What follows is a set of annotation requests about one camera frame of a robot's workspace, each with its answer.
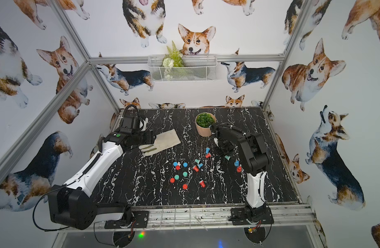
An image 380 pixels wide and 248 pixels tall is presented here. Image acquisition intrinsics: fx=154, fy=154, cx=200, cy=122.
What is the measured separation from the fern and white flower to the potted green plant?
321mm

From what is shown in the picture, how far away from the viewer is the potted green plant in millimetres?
991

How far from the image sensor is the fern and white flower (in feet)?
2.67
